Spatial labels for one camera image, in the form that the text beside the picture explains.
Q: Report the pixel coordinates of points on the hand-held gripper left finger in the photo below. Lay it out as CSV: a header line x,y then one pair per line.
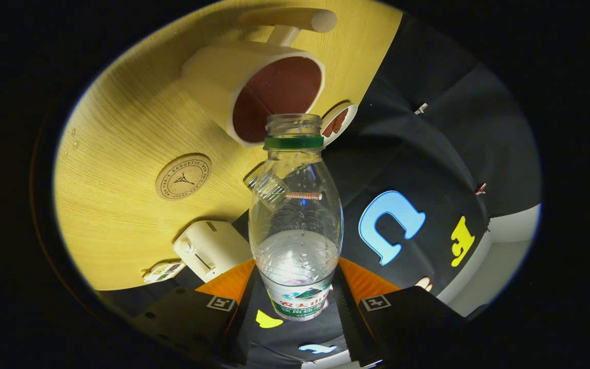
x,y
241,320

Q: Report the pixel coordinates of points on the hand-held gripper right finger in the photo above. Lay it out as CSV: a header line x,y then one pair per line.
x,y
349,320

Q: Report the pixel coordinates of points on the clear plastic juice bottle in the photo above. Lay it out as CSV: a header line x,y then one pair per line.
x,y
297,256

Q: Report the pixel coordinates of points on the round wooden coaster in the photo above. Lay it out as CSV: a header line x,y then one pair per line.
x,y
183,177

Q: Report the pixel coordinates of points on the cream cup with red inside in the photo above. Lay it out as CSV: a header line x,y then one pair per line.
x,y
223,77

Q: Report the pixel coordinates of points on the white toaster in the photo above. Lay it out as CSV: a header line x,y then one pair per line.
x,y
218,246

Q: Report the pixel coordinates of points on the white divided dish with beans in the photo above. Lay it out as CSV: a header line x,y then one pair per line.
x,y
164,271

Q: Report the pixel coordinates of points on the small clear glass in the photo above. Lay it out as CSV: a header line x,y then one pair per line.
x,y
269,189

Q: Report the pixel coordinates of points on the black backdrop cloth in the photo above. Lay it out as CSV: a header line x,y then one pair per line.
x,y
428,154

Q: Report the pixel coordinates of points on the pink clip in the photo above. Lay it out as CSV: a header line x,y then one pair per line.
x,y
481,188

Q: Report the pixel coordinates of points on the red meat slice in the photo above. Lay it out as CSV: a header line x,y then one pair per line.
x,y
337,124

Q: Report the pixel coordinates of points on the wooden table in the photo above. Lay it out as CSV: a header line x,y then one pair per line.
x,y
121,154

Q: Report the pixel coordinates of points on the small white round plate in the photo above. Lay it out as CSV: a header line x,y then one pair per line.
x,y
349,110

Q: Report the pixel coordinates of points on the silver clip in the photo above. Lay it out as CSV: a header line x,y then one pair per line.
x,y
421,108

